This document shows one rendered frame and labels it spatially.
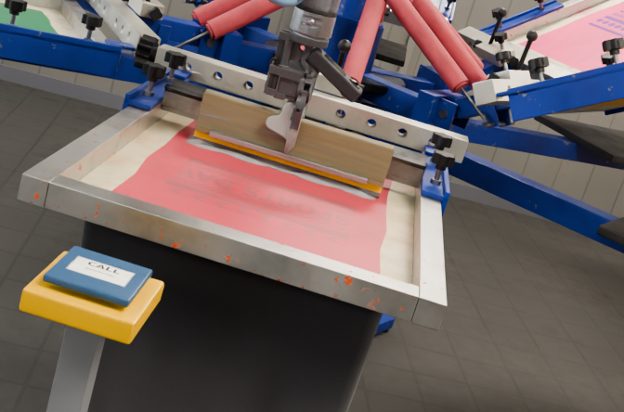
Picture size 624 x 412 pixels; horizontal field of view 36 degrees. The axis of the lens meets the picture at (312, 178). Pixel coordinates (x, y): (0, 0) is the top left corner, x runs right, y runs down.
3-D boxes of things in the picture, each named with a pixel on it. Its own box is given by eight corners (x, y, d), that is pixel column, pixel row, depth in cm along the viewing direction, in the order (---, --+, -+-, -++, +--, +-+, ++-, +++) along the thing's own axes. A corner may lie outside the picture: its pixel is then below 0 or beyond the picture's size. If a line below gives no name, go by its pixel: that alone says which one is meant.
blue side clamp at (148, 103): (143, 137, 176) (151, 101, 174) (116, 129, 176) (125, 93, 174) (182, 107, 204) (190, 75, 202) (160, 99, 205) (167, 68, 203)
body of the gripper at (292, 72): (268, 89, 178) (284, 25, 175) (313, 102, 178) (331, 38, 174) (262, 96, 171) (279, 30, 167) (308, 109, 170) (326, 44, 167)
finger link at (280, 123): (260, 146, 175) (273, 96, 174) (292, 155, 175) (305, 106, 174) (258, 148, 172) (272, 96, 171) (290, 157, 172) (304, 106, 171)
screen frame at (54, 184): (438, 331, 127) (448, 305, 126) (16, 199, 129) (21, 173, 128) (433, 177, 203) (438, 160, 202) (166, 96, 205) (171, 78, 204)
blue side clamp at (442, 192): (438, 229, 174) (450, 193, 172) (411, 221, 174) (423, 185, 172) (435, 185, 203) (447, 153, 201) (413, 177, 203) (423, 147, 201)
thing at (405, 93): (470, 171, 227) (487, 123, 224) (150, 73, 230) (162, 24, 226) (458, 107, 306) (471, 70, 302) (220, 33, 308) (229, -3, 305)
